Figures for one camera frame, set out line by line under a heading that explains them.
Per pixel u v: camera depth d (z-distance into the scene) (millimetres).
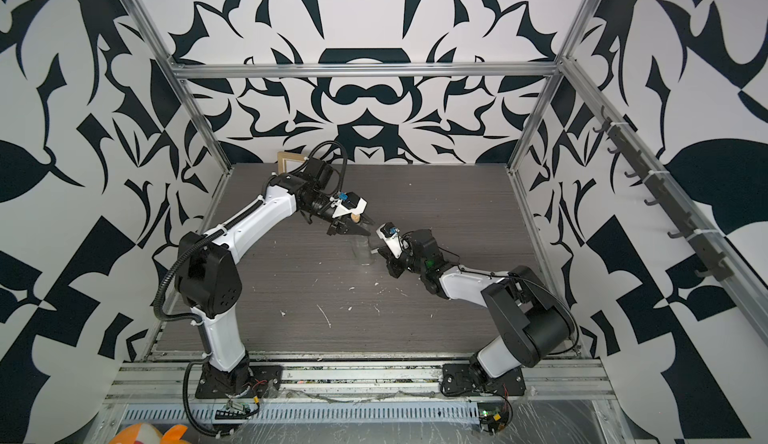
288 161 1009
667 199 551
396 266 793
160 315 435
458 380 740
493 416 711
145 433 634
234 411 728
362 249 860
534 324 446
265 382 738
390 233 774
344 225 714
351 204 652
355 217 726
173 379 754
